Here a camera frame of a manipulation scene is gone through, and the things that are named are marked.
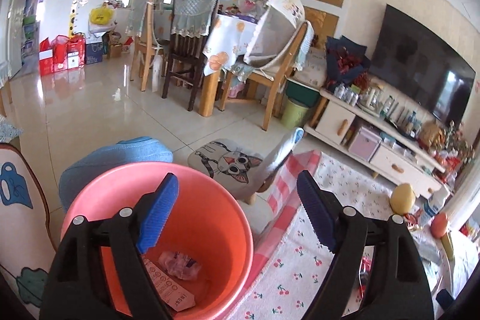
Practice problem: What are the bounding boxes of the black flat television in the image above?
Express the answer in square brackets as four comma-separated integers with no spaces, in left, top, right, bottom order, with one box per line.
[369,5,476,125]

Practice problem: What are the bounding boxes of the dark wooden chair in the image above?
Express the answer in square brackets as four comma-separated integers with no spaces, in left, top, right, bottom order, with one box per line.
[162,0,219,111]

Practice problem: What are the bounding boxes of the cherry print tablecloth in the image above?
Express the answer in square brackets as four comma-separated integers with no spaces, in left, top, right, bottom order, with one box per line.
[226,150,393,319]

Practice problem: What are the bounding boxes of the white red-print carton in bucket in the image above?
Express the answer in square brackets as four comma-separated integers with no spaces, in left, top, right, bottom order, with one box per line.
[142,257,196,312]

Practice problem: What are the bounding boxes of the dining table with floral cloth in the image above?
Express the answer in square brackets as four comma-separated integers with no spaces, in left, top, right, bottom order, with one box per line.
[153,8,264,119]

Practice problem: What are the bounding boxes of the red gift bags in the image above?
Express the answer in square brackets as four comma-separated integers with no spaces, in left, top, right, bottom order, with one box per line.
[38,33,86,76]

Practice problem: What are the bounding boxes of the white blue milk bottle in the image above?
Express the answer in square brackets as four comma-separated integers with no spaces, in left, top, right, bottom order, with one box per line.
[417,186,450,227]

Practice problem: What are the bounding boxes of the green trash bin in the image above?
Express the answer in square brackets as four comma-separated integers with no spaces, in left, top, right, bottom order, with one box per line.
[281,98,311,129]

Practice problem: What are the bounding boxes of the blue round cushion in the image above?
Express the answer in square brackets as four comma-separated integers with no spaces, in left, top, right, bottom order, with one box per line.
[58,136,173,212]

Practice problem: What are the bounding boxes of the wooden chair with cushion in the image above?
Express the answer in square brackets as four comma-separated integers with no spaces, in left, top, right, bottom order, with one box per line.
[218,20,313,131]

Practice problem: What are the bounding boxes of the light wooden chair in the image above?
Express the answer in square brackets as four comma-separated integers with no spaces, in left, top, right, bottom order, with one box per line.
[128,0,164,92]

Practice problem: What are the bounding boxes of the crumpled clear plastic wrapper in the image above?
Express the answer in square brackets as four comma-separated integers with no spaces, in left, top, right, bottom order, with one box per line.
[158,251,202,281]

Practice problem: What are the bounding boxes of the pink plastic trash bucket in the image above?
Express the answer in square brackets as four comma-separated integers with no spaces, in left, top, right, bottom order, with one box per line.
[61,162,253,319]

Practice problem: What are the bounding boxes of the red apple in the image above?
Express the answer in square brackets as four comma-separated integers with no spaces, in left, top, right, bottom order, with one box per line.
[430,212,448,239]

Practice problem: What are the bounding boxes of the pink storage box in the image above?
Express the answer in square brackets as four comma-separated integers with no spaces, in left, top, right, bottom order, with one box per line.
[347,127,382,162]

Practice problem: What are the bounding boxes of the white tv cabinet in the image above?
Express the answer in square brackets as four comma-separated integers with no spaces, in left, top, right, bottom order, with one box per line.
[304,89,444,199]

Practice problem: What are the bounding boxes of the dark blue flower bouquet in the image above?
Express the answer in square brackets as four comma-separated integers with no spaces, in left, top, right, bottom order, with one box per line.
[325,36,371,93]

